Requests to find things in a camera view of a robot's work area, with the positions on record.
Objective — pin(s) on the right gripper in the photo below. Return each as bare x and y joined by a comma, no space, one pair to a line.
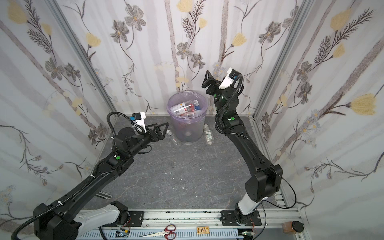
214,87

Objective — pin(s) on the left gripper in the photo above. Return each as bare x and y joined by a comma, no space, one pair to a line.
151,132

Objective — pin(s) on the clear bottle white cap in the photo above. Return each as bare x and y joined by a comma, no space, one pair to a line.
172,137

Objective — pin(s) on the red-cap clear bottle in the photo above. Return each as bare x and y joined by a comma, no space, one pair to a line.
190,113

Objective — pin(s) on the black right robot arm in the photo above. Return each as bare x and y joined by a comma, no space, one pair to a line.
266,177

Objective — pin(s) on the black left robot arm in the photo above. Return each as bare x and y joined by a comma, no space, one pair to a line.
130,136

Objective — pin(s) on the purple-lined mesh trash bin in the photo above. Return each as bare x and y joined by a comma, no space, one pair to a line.
188,129

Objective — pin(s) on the small clear bottle by bin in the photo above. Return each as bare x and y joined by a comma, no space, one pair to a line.
208,135

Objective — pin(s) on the small wooden tag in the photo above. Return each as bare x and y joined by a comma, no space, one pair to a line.
203,230

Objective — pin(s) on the brown jar black lid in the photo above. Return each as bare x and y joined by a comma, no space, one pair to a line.
292,227

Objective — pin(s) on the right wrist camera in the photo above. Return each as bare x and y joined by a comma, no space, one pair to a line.
230,79

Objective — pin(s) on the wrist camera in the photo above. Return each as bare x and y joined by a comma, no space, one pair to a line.
230,79
138,120

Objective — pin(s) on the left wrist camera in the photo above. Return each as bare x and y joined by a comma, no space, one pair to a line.
138,120

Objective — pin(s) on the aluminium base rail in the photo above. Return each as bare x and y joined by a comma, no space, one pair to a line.
144,222

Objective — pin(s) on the red-handled scissors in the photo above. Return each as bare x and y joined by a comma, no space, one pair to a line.
168,233

